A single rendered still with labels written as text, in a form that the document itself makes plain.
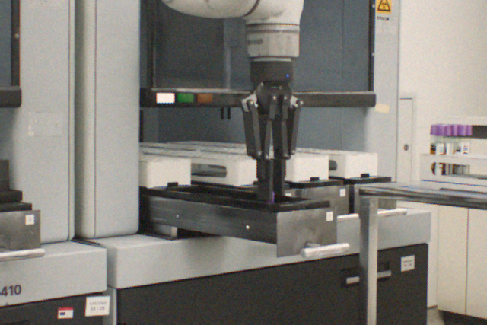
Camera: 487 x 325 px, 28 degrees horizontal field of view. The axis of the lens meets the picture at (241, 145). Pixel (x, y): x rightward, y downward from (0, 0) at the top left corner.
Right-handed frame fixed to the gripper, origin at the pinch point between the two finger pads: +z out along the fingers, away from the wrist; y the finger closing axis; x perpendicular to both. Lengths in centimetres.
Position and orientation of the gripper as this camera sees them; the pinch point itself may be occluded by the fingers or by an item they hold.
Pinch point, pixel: (271, 179)
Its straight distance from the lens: 168.8
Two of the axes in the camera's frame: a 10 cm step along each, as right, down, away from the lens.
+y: -7.4, 0.3, -6.7
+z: -0.1, 10.0, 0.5
